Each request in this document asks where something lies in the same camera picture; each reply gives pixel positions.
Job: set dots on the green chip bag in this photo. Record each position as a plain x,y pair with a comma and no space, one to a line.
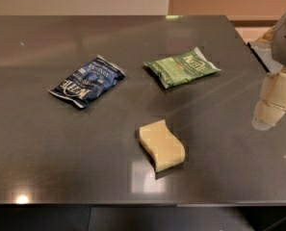
182,69

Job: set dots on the yellow sponge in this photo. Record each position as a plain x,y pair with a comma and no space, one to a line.
159,142

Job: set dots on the blue chip bag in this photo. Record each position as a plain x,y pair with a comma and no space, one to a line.
89,82

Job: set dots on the grey side counter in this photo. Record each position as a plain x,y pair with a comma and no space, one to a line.
262,51

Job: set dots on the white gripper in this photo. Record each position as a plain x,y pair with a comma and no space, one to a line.
285,42

